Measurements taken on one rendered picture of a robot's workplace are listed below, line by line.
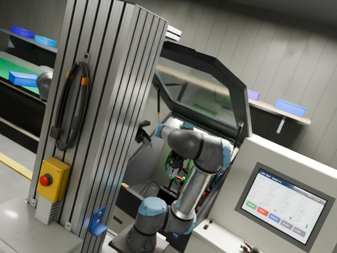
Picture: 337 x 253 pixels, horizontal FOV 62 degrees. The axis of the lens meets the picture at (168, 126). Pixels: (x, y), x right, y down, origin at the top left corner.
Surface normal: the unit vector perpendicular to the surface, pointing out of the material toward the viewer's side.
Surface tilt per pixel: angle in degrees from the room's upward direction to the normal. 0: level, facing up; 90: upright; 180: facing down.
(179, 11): 90
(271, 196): 76
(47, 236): 0
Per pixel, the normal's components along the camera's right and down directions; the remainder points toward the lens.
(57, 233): 0.30, -0.92
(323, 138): -0.40, 0.12
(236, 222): -0.43, -0.15
